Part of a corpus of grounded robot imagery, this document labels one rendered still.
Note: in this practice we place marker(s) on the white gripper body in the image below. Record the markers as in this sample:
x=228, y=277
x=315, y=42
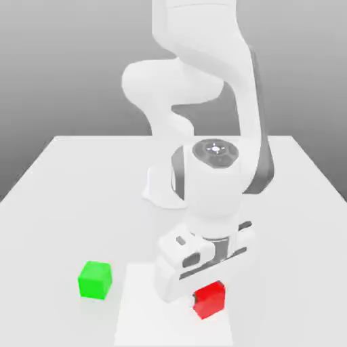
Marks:
x=173, y=284

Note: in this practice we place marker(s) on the small red cube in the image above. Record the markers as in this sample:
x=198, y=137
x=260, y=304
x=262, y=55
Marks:
x=210, y=301

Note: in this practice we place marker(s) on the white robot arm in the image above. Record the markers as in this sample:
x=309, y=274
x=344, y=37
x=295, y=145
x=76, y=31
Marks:
x=217, y=184

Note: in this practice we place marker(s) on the small green cube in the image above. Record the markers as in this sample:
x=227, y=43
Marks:
x=95, y=280

